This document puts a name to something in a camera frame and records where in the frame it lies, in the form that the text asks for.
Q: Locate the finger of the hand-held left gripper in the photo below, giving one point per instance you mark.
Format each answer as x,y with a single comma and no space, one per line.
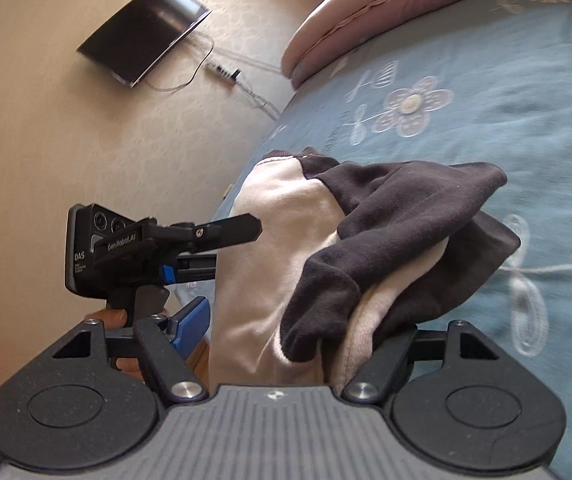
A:
215,232
193,267

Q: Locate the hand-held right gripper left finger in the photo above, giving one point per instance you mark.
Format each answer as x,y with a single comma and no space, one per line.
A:
193,322

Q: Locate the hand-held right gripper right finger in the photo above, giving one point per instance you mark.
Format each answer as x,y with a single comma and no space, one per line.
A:
391,355

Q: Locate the beige and dark printed shirt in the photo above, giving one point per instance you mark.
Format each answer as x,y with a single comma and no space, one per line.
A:
341,260

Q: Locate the person's left hand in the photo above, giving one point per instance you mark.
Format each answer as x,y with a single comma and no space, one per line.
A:
115,317

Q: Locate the white power strip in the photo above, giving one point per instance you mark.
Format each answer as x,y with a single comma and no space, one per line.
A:
223,71

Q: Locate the blue floral bed sheet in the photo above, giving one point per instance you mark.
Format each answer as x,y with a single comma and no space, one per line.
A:
466,110

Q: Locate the folded pink floral quilt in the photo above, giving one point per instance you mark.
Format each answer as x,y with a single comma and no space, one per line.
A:
391,5

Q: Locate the black wall television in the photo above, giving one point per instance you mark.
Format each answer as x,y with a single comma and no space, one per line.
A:
140,35

